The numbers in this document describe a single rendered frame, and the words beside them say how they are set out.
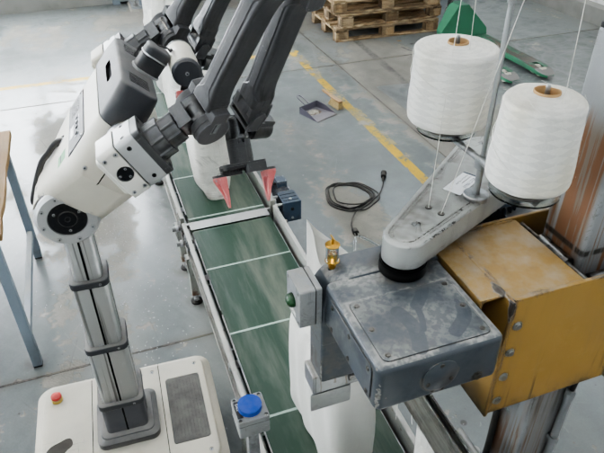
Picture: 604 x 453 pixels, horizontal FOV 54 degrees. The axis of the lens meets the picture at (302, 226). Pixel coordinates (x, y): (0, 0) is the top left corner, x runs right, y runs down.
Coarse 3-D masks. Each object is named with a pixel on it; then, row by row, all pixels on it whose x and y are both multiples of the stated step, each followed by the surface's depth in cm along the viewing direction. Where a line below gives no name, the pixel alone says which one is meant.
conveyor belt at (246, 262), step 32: (256, 224) 294; (224, 256) 273; (256, 256) 273; (288, 256) 273; (224, 288) 255; (256, 288) 255; (256, 320) 239; (288, 320) 239; (256, 352) 225; (288, 352) 225; (256, 384) 212; (288, 384) 212; (288, 416) 201; (288, 448) 191; (384, 448) 191
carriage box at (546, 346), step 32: (480, 224) 125; (512, 224) 126; (544, 224) 132; (480, 256) 117; (512, 256) 117; (544, 256) 117; (512, 288) 109; (544, 288) 109; (576, 288) 110; (512, 320) 108; (544, 320) 112; (576, 320) 116; (512, 352) 114; (544, 352) 118; (576, 352) 123; (480, 384) 122; (512, 384) 121; (544, 384) 125
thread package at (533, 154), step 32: (512, 96) 94; (544, 96) 92; (576, 96) 93; (512, 128) 93; (544, 128) 91; (576, 128) 91; (512, 160) 95; (544, 160) 93; (576, 160) 96; (512, 192) 98; (544, 192) 96
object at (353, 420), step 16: (320, 240) 175; (320, 256) 178; (304, 336) 174; (304, 352) 176; (304, 368) 178; (304, 384) 181; (352, 384) 160; (304, 400) 185; (352, 400) 162; (368, 400) 163; (304, 416) 190; (320, 416) 173; (336, 416) 165; (352, 416) 166; (368, 416) 167; (320, 432) 176; (336, 432) 168; (352, 432) 170; (368, 432) 172; (320, 448) 180; (336, 448) 172; (352, 448) 174; (368, 448) 177
